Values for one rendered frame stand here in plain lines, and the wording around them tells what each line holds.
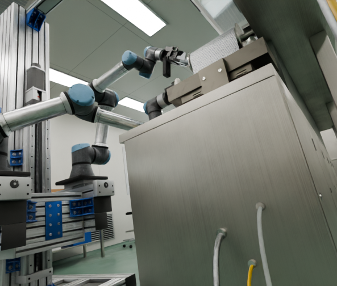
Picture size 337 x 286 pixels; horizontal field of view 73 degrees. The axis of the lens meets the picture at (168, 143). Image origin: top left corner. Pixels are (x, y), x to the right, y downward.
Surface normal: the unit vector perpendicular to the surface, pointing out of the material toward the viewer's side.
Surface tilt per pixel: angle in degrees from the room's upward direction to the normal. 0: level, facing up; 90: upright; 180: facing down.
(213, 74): 90
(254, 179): 90
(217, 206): 90
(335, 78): 90
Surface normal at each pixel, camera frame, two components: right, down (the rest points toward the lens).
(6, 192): 0.85, -0.27
